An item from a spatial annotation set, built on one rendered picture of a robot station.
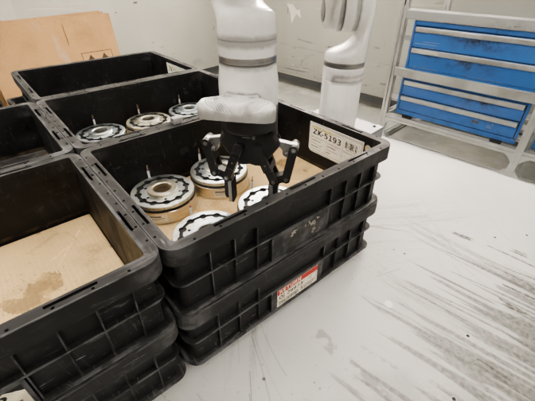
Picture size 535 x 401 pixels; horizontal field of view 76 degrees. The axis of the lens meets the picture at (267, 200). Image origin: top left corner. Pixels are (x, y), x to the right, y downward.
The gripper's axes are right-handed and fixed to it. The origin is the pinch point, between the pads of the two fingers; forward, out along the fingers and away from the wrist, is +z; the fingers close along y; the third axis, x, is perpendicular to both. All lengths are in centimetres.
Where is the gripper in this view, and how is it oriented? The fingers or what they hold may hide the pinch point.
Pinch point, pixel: (251, 192)
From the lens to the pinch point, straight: 52.6
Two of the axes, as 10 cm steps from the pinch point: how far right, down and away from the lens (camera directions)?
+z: 0.0, 8.2, 5.7
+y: -9.8, -1.1, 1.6
